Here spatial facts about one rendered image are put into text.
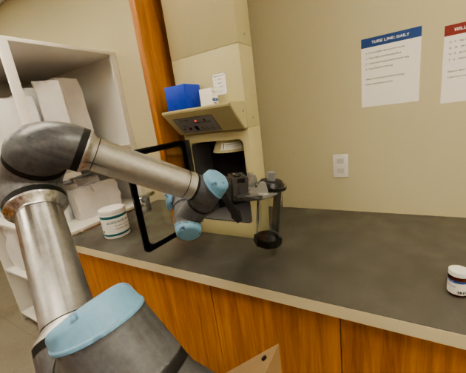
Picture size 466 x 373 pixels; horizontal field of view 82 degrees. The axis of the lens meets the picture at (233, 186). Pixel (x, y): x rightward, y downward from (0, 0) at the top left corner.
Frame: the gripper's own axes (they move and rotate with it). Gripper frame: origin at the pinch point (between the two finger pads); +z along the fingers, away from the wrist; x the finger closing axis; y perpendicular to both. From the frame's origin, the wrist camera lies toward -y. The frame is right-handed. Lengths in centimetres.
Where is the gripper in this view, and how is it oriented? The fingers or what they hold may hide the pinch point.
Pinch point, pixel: (269, 191)
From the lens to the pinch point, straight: 95.2
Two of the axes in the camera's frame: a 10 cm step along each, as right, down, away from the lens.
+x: -2.3, -2.7, 9.3
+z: 9.7, -1.2, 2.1
